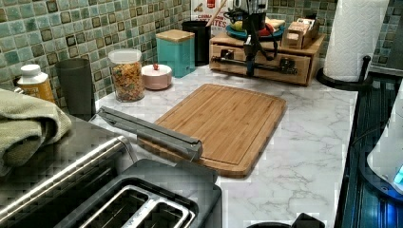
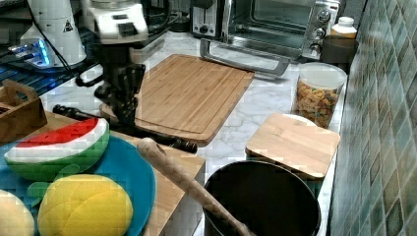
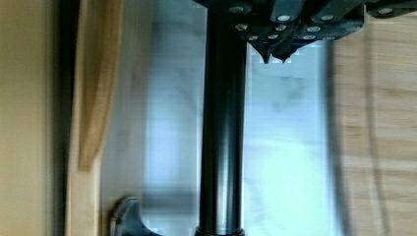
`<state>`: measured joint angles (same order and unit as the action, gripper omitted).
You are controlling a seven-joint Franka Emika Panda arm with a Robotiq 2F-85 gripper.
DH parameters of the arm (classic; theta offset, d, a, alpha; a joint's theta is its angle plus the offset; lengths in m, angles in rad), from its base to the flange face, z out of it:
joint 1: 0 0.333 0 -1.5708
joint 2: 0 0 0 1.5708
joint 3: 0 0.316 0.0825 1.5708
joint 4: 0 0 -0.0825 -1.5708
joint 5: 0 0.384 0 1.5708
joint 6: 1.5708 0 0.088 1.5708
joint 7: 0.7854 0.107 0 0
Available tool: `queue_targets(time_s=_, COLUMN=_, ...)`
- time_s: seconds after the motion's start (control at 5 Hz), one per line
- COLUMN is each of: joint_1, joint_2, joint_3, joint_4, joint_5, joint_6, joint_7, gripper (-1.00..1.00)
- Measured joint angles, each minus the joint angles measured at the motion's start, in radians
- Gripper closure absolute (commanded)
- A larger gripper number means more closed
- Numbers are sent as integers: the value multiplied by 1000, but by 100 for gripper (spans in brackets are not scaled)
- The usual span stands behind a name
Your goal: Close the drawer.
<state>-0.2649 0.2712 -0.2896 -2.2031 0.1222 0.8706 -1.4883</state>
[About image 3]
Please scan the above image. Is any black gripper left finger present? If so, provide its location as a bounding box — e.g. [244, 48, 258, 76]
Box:
[194, 0, 304, 63]

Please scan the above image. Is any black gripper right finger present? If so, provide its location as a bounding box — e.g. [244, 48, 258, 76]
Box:
[270, 0, 416, 61]

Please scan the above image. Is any dark bronze drawer handle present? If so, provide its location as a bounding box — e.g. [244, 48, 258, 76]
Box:
[101, 0, 247, 236]

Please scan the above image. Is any bamboo cutting board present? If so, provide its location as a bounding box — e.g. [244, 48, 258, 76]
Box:
[333, 14, 417, 236]

